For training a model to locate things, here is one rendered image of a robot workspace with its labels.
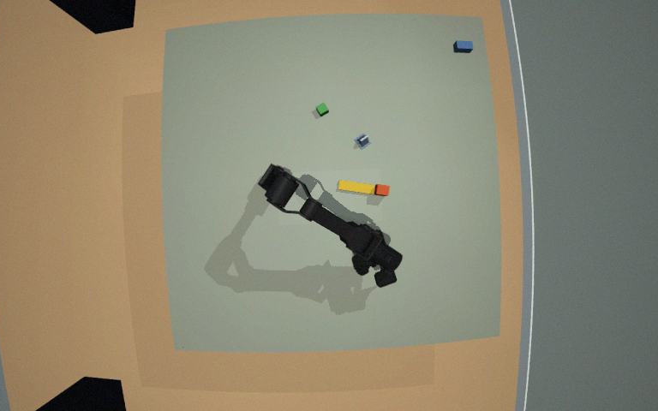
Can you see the blue rectangular block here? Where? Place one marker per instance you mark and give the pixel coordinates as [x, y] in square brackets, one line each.
[463, 46]

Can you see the small green block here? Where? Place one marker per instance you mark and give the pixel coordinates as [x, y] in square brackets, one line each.
[322, 109]

